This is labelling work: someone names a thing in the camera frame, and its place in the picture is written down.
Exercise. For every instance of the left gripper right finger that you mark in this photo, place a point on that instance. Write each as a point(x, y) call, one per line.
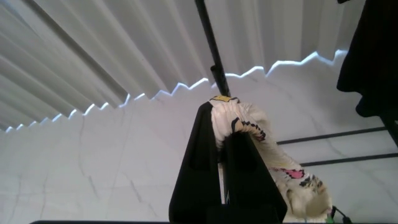
point(248, 186)

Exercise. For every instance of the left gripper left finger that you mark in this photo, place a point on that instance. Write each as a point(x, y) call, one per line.
point(196, 180)

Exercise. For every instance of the cream printed garment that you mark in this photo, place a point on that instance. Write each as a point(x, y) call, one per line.
point(248, 115)

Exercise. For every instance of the black garment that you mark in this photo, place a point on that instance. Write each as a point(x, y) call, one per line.
point(373, 62)

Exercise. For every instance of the black clothes rack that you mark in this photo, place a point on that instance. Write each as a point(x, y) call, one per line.
point(211, 40)

